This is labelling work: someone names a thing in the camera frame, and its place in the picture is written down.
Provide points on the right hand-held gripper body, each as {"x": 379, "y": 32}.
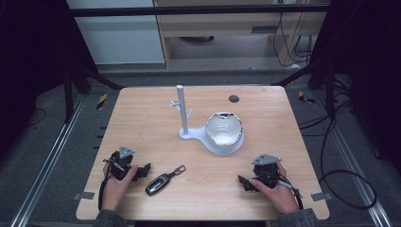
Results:
{"x": 266, "y": 171}

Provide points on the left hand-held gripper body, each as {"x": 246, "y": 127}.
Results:
{"x": 121, "y": 160}

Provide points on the black car key fob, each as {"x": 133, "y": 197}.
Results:
{"x": 157, "y": 184}

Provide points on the person's left hand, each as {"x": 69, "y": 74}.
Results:
{"x": 116, "y": 189}

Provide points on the person's right hand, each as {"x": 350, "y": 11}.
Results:
{"x": 279, "y": 195}

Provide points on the grey tape piece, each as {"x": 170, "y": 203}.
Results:
{"x": 321, "y": 196}
{"x": 84, "y": 195}

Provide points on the white bowl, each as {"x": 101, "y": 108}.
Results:
{"x": 224, "y": 130}

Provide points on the white key holder stand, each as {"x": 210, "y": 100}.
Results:
{"x": 192, "y": 134}

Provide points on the yellow black hazard tape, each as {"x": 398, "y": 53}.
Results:
{"x": 101, "y": 101}
{"x": 305, "y": 97}

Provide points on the black metal stand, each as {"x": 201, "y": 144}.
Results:
{"x": 324, "y": 78}
{"x": 78, "y": 82}

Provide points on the white cabinet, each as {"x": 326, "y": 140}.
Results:
{"x": 119, "y": 38}

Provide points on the wooden desk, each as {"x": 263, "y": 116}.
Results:
{"x": 220, "y": 25}

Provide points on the black horizontal bar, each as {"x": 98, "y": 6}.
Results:
{"x": 189, "y": 11}

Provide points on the aluminium floor rail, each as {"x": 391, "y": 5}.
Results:
{"x": 47, "y": 164}
{"x": 353, "y": 157}

